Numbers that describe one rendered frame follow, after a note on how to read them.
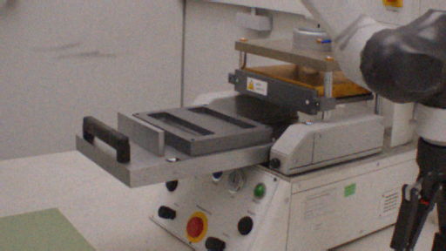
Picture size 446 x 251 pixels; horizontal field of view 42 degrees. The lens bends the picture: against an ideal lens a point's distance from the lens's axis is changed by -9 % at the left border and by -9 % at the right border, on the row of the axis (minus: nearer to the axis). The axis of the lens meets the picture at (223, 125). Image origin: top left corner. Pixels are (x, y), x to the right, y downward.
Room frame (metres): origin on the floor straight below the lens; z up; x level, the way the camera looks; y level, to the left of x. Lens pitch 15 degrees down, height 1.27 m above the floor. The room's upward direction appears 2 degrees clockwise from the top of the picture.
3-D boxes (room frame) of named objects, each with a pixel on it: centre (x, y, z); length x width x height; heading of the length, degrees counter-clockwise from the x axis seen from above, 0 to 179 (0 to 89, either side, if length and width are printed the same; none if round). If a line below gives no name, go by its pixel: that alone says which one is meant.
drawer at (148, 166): (1.03, 0.08, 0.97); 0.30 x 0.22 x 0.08; 126
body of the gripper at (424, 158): (0.79, -0.31, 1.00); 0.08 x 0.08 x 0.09
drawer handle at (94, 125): (0.95, 0.19, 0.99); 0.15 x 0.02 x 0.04; 36
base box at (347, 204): (1.20, -0.17, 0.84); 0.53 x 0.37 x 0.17; 126
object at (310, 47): (1.22, -0.21, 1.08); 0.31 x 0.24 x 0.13; 36
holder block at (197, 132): (1.06, 0.04, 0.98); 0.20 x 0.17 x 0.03; 36
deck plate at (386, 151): (1.23, -0.20, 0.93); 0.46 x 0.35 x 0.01; 126
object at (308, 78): (1.21, -0.17, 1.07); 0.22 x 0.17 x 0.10; 36
